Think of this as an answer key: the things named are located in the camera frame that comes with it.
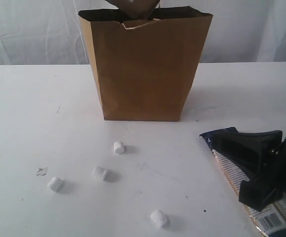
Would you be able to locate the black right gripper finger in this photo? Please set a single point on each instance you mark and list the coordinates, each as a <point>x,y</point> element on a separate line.
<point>249,151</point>
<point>258,195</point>

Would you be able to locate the long noodle package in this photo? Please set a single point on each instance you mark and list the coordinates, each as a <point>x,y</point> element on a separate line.
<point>271,221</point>

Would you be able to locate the brown kraft pouch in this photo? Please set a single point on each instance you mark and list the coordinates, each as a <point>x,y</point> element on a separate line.
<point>136,9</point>

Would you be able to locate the large brown paper bag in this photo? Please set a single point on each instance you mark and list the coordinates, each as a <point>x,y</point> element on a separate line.
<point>144,69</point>

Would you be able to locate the white marshmallow lower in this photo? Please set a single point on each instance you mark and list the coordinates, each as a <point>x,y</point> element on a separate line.
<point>159,219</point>

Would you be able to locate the white marshmallow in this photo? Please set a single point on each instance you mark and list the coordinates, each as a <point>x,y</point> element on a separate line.
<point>119,147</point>
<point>100,173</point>
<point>55,184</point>
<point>159,219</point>

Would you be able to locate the white marshmallow upper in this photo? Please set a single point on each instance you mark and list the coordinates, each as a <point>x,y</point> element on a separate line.
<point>119,147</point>

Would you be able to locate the white marshmallow middle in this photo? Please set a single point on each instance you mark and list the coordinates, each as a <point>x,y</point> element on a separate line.
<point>100,173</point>

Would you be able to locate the white marshmallow left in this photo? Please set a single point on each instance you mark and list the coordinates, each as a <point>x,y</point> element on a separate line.
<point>55,184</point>

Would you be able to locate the torn paper scrap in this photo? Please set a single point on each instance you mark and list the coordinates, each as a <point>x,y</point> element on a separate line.
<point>42,171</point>

